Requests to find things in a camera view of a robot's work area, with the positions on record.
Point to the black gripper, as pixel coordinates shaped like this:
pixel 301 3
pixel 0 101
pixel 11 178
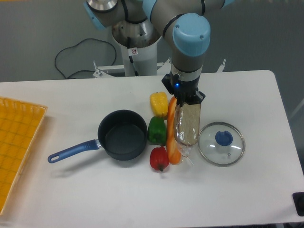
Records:
pixel 186 92

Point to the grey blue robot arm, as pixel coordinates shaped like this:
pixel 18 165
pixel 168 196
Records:
pixel 104 13

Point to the yellow bell pepper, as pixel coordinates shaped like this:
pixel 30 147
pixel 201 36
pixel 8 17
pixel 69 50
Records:
pixel 159 104

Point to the green bell pepper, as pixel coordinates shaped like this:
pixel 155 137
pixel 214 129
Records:
pixel 157 133

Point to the glass lid blue knob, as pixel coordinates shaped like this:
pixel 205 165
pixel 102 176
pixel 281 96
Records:
pixel 221 144

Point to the orange baguette bread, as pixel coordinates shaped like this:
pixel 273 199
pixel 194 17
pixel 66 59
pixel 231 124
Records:
pixel 173 153

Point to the red bell pepper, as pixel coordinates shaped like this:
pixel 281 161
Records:
pixel 159 159

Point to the black table corner device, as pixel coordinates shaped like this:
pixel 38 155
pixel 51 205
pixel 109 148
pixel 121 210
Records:
pixel 298 199

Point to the yellow plastic basket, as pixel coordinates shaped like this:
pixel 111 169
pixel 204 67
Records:
pixel 19 124

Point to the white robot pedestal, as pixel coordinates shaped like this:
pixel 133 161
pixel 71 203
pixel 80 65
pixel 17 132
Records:
pixel 140 54

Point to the dark pot blue handle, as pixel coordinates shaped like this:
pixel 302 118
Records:
pixel 122 134

